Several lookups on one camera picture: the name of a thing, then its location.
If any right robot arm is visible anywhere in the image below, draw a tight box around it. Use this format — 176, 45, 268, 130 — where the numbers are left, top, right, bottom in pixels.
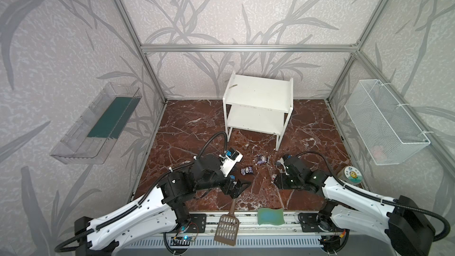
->
274, 154, 451, 256

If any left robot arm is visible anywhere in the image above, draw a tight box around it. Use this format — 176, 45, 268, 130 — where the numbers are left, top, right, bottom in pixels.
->
54, 142, 250, 256

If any white two-tier metal shelf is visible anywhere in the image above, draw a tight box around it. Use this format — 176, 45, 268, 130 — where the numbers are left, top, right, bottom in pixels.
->
222, 72, 294, 150

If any purple bat Kuromi figure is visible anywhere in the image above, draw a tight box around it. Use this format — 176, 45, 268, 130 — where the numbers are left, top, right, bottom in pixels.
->
241, 166, 254, 176

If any purple dress Kuromi figure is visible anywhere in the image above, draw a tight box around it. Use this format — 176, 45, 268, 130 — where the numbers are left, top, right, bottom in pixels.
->
255, 155, 268, 165

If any brown plastic litter scoop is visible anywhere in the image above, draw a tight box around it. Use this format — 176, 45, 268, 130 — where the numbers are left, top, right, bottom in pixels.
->
214, 199, 240, 247

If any green wavy sponge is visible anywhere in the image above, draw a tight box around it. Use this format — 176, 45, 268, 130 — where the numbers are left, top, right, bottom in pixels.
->
257, 208, 285, 226

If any round tape roll cartoon label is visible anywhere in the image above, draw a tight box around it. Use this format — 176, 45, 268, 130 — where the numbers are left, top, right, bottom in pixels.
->
337, 166, 363, 186

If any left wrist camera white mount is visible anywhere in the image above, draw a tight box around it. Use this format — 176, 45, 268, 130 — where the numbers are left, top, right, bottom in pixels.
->
220, 148, 243, 177

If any white wire mesh basket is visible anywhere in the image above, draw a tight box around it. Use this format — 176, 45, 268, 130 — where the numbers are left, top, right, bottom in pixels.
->
345, 79, 431, 166

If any clear plastic wall tray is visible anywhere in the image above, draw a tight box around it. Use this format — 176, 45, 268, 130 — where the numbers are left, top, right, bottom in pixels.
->
50, 82, 142, 165

